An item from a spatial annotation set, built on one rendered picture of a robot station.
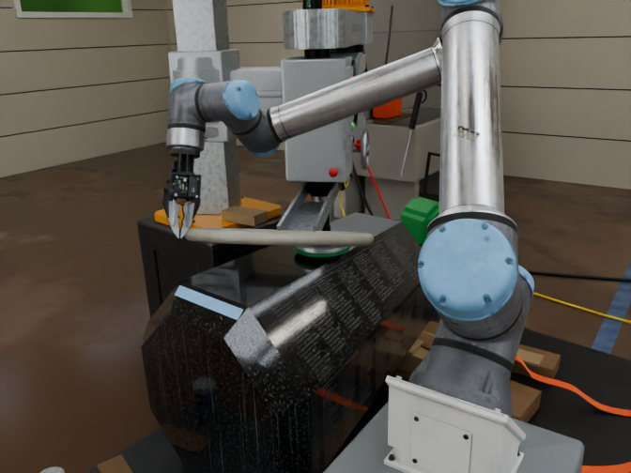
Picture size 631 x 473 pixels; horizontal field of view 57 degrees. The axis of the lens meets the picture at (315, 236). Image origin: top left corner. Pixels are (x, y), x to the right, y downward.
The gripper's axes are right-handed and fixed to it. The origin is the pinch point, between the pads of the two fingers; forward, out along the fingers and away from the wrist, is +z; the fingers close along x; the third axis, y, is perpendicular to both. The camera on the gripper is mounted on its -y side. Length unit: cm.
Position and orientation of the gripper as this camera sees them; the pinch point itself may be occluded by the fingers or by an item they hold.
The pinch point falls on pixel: (179, 233)
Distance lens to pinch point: 145.3
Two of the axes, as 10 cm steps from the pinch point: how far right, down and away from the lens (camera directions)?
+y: 3.4, -0.3, -9.4
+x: 9.4, 0.6, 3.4
